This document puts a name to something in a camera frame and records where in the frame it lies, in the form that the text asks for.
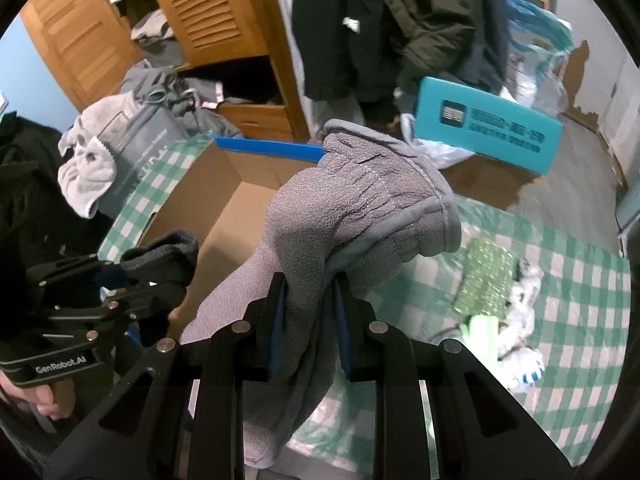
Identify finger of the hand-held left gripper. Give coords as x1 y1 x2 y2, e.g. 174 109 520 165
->
44 281 187 345
25 254 127 292

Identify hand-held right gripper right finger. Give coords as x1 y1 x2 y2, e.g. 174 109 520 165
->
334 275 583 480

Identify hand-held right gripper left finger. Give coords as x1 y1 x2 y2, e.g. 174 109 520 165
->
45 272 288 480

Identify dark grey glove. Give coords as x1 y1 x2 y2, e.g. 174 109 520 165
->
120 230 200 292

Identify grey fleece glove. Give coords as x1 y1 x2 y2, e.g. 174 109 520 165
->
180 119 463 471

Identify light green cloth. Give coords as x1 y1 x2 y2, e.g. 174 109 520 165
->
460 314 502 362

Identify green knitted cloth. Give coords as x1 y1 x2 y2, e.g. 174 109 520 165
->
454 237 516 318

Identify white sock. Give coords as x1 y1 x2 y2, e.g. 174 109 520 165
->
495 257 547 394

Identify person's left hand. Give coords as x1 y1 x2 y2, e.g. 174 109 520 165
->
0 371 77 422

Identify black garment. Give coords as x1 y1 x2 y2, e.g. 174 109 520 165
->
0 114 117 287

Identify pale grey towel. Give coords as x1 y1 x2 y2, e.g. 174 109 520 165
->
57 95 147 219

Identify pile of grey clothes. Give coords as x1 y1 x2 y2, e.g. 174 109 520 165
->
120 60 246 139

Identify green checked tablecloth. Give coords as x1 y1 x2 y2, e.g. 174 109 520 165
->
97 137 632 467

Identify teal box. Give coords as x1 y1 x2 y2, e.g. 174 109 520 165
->
412 76 565 177

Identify wooden wardrobe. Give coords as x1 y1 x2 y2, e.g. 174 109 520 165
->
20 0 321 143

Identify black hanging jacket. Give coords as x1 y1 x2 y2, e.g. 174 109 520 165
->
290 0 401 103

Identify olive hanging jacket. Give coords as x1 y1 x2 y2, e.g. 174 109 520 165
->
375 0 512 97

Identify white board panels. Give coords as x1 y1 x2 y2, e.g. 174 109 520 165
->
599 50 640 187

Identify blue and white plastic bag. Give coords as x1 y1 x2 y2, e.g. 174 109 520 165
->
507 0 574 86

